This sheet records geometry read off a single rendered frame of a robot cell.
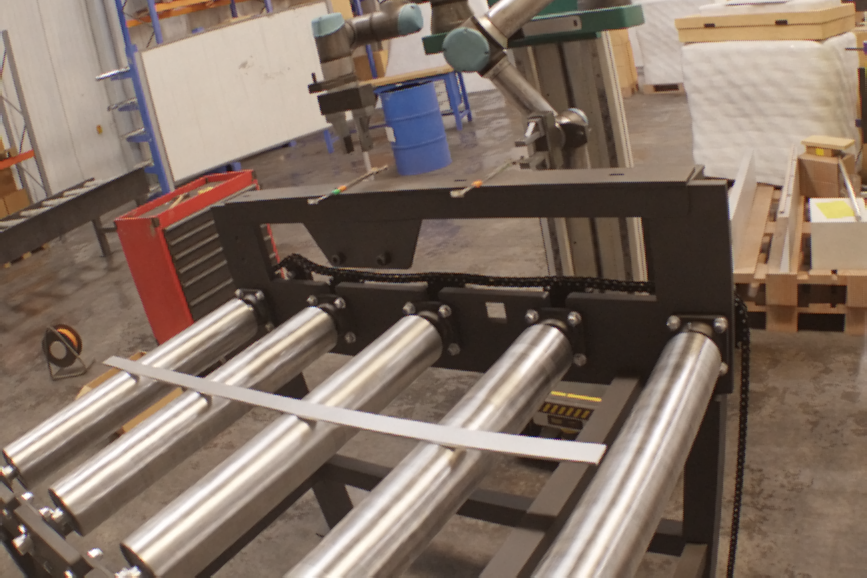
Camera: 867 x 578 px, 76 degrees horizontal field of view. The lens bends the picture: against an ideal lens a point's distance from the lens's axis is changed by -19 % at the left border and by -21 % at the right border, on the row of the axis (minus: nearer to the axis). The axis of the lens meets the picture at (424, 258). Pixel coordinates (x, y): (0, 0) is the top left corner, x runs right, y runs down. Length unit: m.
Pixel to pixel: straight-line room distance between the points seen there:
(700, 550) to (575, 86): 1.36
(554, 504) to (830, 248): 2.06
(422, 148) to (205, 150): 2.24
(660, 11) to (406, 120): 4.16
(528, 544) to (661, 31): 8.68
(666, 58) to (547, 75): 7.35
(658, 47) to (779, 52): 5.24
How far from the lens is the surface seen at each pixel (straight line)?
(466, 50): 1.63
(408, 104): 6.78
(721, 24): 4.52
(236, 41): 6.02
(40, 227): 6.30
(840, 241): 2.87
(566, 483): 1.09
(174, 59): 5.89
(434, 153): 6.89
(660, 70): 9.44
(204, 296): 3.50
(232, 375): 1.43
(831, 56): 4.30
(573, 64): 2.07
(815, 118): 4.32
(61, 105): 11.97
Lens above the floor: 1.49
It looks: 19 degrees down
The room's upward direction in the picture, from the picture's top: 13 degrees counter-clockwise
